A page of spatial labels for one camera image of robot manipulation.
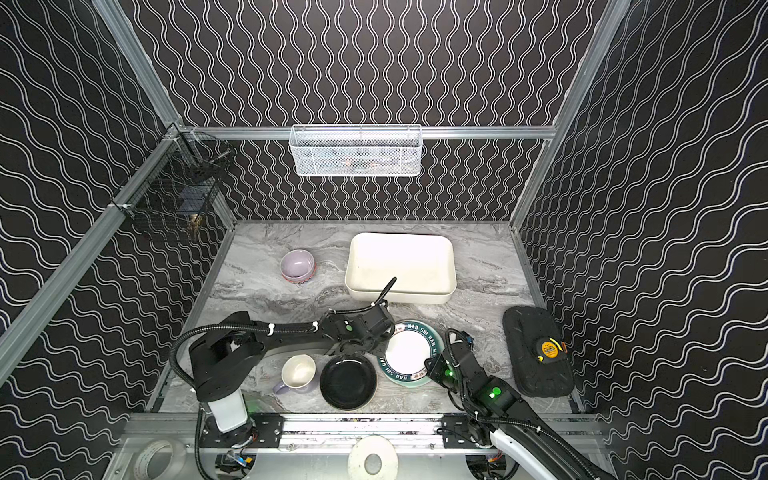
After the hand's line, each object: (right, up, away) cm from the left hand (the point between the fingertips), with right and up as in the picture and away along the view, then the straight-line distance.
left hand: (389, 340), depth 86 cm
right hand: (+10, -6, -4) cm, 12 cm away
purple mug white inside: (-25, -8, -4) cm, 27 cm away
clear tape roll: (-55, -25, -14) cm, 62 cm away
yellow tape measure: (+42, 0, -8) cm, 43 cm away
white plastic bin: (+13, +21, +24) cm, 34 cm away
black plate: (-11, -9, -7) cm, 16 cm away
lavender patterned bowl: (-31, +20, +17) cm, 41 cm away
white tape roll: (-4, -23, -15) cm, 28 cm away
